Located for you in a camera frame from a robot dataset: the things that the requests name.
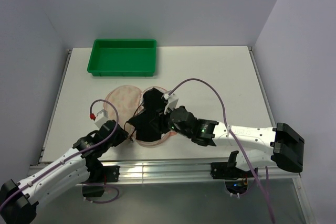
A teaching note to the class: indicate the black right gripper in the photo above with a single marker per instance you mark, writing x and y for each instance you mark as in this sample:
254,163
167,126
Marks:
163,128

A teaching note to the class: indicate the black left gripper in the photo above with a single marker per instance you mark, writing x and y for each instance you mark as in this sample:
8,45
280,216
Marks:
122,134

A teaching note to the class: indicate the black bra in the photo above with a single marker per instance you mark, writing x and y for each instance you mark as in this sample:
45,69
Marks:
147,121

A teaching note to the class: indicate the pink floral mesh laundry bag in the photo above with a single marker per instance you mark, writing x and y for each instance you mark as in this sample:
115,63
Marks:
128,101

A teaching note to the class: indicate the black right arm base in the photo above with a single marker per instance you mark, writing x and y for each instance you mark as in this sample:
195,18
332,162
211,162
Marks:
236,180

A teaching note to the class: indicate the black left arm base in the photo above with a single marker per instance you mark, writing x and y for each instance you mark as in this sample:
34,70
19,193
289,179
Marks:
97,183

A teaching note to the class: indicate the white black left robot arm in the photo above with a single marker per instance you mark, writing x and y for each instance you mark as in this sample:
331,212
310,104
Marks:
80,164

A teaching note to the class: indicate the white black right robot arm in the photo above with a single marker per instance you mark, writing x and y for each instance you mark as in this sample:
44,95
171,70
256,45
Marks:
279,146

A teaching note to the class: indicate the green plastic tray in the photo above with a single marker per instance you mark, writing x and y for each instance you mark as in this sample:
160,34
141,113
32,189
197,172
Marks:
123,58

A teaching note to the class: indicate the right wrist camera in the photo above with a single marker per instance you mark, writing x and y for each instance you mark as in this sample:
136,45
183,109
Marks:
171,101

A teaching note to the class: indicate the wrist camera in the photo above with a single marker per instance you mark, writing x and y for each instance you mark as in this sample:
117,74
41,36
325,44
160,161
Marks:
100,118
171,101

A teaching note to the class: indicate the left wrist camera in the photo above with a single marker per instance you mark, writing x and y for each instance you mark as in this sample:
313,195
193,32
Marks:
100,118

